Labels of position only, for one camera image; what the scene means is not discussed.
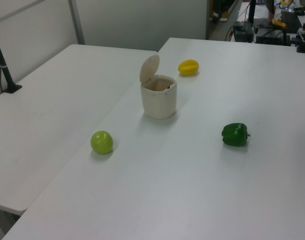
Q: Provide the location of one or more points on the cream garbage bin with lid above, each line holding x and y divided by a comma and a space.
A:
158, 105

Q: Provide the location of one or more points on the light green apple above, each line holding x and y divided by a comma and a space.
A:
101, 143

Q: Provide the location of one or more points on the yellow starfruit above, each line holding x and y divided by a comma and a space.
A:
188, 67

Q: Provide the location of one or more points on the dark green bell pepper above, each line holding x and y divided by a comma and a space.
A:
233, 135

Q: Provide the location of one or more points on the black electronics box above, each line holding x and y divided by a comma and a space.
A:
243, 32

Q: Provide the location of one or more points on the black equipment block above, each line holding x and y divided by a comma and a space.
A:
271, 35

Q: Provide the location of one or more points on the black vertical pole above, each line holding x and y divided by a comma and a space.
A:
252, 12

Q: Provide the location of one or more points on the yellow tool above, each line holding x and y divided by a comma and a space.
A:
278, 23

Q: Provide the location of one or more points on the grey metal partition post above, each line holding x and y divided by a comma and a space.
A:
76, 22

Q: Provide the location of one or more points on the black camera stand pole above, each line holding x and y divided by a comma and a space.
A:
12, 88

